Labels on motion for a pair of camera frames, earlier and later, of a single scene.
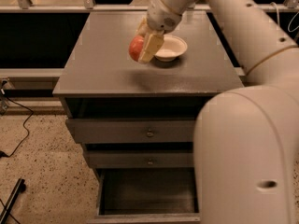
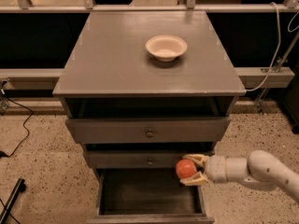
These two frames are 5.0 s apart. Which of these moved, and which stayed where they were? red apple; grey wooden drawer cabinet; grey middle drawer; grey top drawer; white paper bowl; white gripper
Moved: white gripper; red apple
Stayed: grey top drawer; white paper bowl; grey middle drawer; grey wooden drawer cabinet
